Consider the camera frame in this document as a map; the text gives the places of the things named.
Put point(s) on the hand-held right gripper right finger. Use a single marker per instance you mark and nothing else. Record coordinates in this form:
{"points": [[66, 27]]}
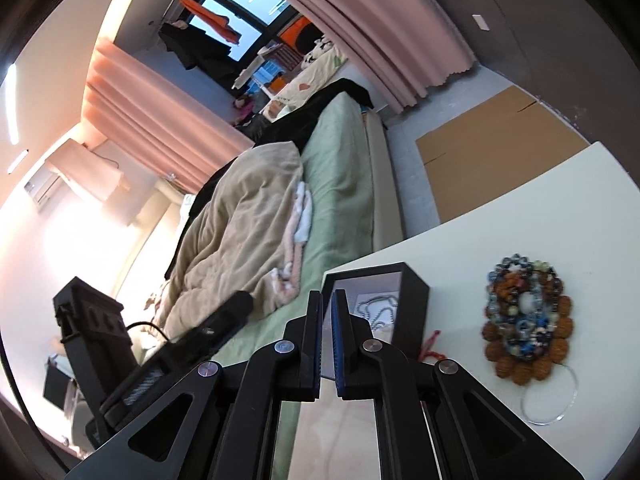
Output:
{"points": [[339, 347]]}

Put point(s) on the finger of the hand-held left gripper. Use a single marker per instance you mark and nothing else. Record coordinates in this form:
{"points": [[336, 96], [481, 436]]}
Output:
{"points": [[220, 317]]}

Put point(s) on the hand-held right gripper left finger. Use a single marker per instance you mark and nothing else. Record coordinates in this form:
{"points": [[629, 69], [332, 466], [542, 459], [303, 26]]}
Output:
{"points": [[318, 345]]}

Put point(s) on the black jewelry box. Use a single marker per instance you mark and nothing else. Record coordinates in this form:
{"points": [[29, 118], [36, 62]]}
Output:
{"points": [[412, 305]]}

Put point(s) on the beige blanket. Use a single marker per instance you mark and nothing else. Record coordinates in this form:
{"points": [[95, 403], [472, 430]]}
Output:
{"points": [[235, 220]]}

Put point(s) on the pink and white towel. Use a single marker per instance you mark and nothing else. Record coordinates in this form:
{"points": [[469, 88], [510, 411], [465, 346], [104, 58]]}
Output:
{"points": [[300, 230]]}

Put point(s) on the air conditioner with pink cover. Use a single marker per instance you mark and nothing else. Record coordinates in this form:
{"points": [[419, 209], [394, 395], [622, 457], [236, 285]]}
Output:
{"points": [[82, 172]]}

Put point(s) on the bed with green sheet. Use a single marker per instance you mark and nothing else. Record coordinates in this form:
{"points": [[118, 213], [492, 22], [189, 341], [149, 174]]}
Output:
{"points": [[340, 175]]}

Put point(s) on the pink curtain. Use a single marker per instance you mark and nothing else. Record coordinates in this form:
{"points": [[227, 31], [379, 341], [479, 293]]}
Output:
{"points": [[160, 115], [370, 25]]}

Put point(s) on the black garment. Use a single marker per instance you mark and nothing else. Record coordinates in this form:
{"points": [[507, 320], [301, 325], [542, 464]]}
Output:
{"points": [[310, 115]]}

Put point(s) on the clear thin bangle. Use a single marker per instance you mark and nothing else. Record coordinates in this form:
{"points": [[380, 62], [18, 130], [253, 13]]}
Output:
{"points": [[570, 402]]}

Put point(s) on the flat brown cardboard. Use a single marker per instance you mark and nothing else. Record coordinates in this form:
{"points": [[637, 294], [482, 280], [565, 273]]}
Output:
{"points": [[495, 155]]}

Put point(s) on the ceiling light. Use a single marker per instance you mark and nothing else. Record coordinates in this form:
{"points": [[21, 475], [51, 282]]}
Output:
{"points": [[12, 102]]}

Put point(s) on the cream patterned blanket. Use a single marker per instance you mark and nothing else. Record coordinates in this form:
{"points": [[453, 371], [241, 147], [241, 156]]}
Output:
{"points": [[310, 70]]}

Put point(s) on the black hanging clothes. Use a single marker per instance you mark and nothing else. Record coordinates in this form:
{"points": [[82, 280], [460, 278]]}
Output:
{"points": [[192, 47]]}

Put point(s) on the orange hanging cloth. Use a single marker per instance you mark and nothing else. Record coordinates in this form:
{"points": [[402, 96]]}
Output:
{"points": [[212, 17]]}

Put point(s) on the window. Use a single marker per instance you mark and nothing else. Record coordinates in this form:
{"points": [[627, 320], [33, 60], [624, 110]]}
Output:
{"points": [[250, 5]]}

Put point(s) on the white wall switch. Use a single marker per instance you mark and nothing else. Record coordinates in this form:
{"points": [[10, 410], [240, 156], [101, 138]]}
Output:
{"points": [[481, 21]]}

